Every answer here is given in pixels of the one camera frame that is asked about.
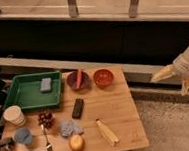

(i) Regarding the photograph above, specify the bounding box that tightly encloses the green plastic tray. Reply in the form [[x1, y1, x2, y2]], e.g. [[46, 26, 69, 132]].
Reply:
[[3, 71, 62, 111]]

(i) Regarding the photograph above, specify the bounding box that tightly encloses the orange carrot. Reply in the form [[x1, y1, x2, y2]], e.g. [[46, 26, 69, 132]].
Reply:
[[76, 69, 83, 89]]

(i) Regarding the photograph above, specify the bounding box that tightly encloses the white plastic cup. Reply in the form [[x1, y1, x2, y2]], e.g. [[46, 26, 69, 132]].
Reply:
[[3, 106, 26, 126]]

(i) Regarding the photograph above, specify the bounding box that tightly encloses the yellow apple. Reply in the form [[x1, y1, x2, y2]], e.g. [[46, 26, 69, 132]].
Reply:
[[68, 134, 85, 151]]

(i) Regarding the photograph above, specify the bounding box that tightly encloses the silver fork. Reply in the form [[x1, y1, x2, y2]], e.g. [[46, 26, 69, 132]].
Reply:
[[41, 124, 53, 151]]

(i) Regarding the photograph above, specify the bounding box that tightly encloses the wooden table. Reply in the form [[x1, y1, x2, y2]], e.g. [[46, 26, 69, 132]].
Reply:
[[0, 63, 151, 151]]

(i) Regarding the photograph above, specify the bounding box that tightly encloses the black rectangular block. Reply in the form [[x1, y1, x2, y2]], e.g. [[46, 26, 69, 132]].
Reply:
[[72, 98, 84, 119]]

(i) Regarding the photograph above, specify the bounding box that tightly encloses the blue crumpled cloth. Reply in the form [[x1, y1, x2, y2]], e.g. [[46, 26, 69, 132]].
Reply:
[[60, 120, 83, 138]]

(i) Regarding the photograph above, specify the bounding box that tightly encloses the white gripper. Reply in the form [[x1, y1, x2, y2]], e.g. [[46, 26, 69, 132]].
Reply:
[[151, 47, 189, 96]]

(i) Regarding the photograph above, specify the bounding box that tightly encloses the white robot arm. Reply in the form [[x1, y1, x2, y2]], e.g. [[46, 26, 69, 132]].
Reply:
[[151, 47, 189, 96]]

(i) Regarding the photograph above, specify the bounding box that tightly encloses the orange red bowl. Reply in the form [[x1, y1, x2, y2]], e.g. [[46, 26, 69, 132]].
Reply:
[[93, 69, 114, 87]]

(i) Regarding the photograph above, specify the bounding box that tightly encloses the purple bowl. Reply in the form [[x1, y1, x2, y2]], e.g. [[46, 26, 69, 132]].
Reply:
[[66, 70, 90, 90]]

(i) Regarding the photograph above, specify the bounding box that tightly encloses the bunch of dark grapes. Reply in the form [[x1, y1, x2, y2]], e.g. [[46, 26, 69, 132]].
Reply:
[[38, 111, 54, 130]]

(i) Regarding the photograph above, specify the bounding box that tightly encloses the blue round lid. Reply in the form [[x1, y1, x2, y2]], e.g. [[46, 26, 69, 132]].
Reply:
[[14, 127, 33, 145]]

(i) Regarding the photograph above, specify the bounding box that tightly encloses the grey blue sponge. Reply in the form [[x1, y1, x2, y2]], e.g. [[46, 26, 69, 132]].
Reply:
[[40, 77, 52, 92]]

